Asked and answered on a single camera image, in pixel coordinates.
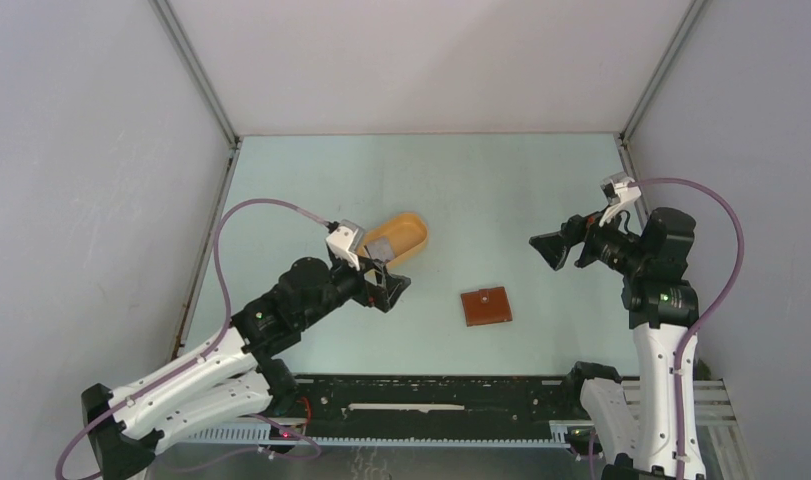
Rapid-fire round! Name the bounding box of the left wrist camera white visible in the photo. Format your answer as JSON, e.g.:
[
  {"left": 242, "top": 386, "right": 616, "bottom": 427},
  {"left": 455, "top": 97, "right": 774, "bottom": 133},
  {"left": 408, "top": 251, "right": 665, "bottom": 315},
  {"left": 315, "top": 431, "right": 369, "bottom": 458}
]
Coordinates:
[{"left": 325, "top": 220, "right": 366, "bottom": 271}]

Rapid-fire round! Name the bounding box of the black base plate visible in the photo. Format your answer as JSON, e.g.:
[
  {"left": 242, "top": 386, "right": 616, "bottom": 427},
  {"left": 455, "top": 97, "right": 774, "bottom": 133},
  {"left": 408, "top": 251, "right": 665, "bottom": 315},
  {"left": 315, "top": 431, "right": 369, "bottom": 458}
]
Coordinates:
[{"left": 290, "top": 374, "right": 589, "bottom": 441}]

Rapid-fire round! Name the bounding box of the orange plastic card tray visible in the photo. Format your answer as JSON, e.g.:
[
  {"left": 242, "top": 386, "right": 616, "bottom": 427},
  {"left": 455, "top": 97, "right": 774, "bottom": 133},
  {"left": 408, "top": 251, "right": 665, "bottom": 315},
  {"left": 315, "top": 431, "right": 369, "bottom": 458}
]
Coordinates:
[{"left": 358, "top": 212, "right": 429, "bottom": 269}]

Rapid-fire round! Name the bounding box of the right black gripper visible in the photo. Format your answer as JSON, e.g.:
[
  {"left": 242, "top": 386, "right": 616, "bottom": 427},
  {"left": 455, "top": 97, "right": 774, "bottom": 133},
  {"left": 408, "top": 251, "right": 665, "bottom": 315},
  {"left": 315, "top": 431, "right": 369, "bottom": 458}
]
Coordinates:
[{"left": 530, "top": 201, "right": 649, "bottom": 276}]

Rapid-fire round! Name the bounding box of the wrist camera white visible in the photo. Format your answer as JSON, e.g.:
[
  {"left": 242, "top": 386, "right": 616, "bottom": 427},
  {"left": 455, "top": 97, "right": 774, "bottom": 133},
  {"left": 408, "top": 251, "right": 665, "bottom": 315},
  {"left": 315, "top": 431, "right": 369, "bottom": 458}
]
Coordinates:
[
  {"left": 598, "top": 172, "right": 642, "bottom": 227},
  {"left": 325, "top": 220, "right": 366, "bottom": 271}
]

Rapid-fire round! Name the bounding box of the grey patterned card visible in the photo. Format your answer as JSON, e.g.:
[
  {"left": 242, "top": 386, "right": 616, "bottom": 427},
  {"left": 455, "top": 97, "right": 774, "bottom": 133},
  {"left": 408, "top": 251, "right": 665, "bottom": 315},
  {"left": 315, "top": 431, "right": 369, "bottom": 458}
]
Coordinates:
[{"left": 364, "top": 237, "right": 397, "bottom": 264}]

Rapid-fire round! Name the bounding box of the brown leather card holder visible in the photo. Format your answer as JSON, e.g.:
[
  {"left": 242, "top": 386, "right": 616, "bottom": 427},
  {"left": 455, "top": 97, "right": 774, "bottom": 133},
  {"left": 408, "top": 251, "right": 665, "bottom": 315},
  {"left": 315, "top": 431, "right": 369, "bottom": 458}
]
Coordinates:
[{"left": 460, "top": 286, "right": 513, "bottom": 327}]

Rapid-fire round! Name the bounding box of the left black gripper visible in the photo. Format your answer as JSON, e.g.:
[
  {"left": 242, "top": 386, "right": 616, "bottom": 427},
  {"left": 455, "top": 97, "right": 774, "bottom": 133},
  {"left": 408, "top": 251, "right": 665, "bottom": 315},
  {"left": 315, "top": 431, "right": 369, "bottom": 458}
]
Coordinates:
[{"left": 299, "top": 250, "right": 409, "bottom": 329}]

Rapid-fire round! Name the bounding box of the aluminium frame rail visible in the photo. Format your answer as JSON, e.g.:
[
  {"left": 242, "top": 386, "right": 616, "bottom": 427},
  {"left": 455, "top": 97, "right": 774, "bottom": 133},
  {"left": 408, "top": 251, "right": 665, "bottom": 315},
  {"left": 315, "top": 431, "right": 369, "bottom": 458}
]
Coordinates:
[{"left": 134, "top": 377, "right": 738, "bottom": 427}]

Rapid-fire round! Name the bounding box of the white cable duct strip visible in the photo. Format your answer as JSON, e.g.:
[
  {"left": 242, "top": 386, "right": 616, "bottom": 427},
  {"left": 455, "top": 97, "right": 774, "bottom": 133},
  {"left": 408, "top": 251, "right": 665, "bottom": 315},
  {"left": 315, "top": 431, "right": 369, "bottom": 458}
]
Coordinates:
[{"left": 177, "top": 422, "right": 569, "bottom": 449}]

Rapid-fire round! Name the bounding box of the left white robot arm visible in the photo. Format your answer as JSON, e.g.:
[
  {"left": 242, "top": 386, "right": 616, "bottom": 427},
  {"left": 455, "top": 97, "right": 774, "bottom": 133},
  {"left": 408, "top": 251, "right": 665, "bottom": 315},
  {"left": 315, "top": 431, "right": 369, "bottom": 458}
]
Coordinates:
[{"left": 81, "top": 257, "right": 411, "bottom": 479}]

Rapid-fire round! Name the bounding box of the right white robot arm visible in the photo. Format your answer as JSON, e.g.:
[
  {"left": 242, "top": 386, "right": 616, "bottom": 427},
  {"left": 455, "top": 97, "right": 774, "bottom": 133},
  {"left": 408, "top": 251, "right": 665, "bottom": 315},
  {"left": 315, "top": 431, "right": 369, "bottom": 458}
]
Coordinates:
[{"left": 529, "top": 207, "right": 707, "bottom": 479}]

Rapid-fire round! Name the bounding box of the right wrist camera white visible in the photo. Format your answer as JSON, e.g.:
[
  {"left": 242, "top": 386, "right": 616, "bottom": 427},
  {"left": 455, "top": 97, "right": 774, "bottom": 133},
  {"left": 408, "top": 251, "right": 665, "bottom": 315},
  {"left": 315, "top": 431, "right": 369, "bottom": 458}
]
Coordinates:
[{"left": 598, "top": 172, "right": 642, "bottom": 227}]

